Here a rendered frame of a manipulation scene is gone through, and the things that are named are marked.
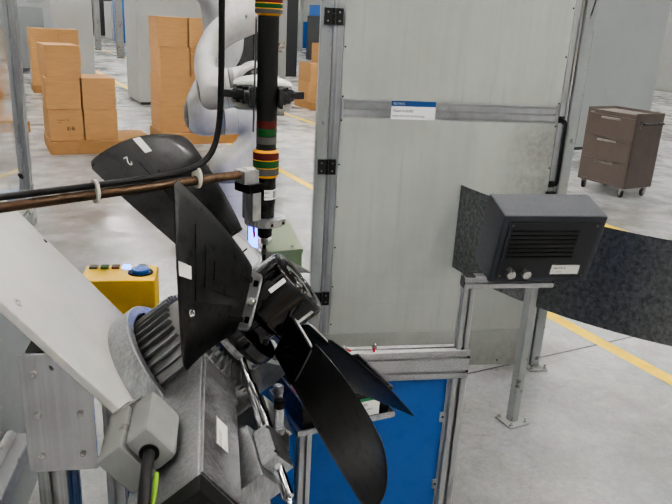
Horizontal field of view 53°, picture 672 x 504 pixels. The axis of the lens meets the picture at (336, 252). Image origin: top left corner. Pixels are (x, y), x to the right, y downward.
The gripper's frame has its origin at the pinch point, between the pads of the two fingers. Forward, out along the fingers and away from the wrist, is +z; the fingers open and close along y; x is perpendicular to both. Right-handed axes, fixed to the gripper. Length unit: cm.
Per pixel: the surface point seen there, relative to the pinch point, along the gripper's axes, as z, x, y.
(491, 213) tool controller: -37, -29, -57
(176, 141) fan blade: -8.6, -8.9, 14.7
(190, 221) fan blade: 31.3, -12.0, 11.1
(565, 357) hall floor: -188, -149, -175
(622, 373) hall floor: -169, -149, -197
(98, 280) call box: -32, -43, 33
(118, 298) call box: -31, -47, 29
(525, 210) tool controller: -31, -27, -63
